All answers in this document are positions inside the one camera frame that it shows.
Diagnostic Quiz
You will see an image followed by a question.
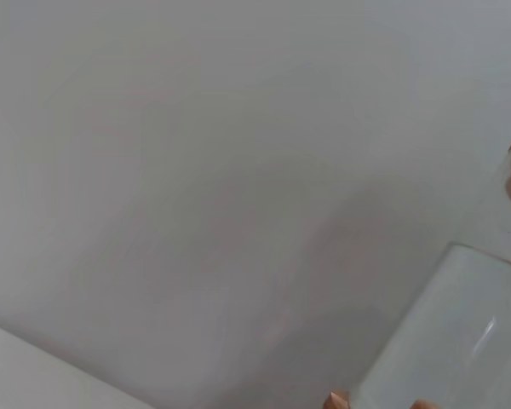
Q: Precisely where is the wooden dispenser stand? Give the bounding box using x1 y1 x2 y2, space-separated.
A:
322 389 440 409

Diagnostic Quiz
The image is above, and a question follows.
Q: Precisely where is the glass water dispenser jar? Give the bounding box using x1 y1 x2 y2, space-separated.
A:
352 140 511 409

